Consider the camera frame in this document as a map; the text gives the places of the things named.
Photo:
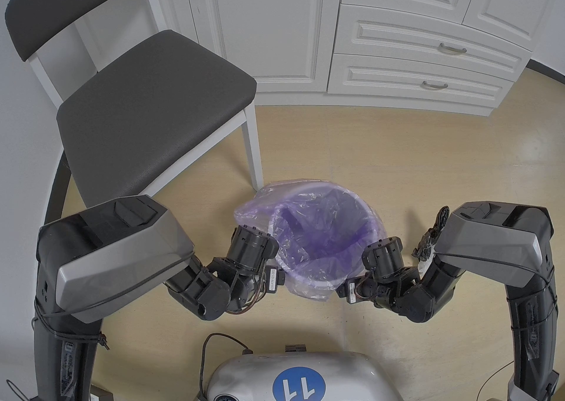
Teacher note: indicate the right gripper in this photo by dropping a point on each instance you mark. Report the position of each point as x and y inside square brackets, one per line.
[353, 291]

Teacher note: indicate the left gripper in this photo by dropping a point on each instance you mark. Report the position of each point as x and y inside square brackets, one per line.
[274, 279]

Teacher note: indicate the purple plastic bag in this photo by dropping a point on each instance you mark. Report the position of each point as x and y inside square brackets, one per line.
[318, 236]

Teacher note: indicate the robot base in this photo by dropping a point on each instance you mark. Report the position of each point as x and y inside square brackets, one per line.
[265, 372]

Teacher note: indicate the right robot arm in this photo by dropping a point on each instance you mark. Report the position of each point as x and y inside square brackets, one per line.
[494, 236]

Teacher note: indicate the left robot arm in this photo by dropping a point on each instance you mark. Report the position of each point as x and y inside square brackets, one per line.
[119, 253]

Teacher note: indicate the white trash bin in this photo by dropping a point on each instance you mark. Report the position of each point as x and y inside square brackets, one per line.
[309, 283]

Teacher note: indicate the crumpled black plastic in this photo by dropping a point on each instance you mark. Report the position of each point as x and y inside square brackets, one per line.
[426, 242]

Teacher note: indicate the white printed wrapper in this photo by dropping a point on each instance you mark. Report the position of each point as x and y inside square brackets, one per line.
[424, 264]

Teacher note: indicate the white chair grey seat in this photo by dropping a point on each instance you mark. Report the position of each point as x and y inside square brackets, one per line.
[154, 103]

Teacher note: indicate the white wardrobe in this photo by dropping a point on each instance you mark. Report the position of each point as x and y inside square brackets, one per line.
[273, 15]

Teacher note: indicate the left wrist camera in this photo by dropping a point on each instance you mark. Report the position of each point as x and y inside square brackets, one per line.
[270, 249]

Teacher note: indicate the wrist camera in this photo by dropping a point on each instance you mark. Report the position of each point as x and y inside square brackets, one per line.
[270, 249]
[368, 258]

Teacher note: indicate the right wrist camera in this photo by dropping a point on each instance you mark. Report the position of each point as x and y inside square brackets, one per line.
[368, 258]

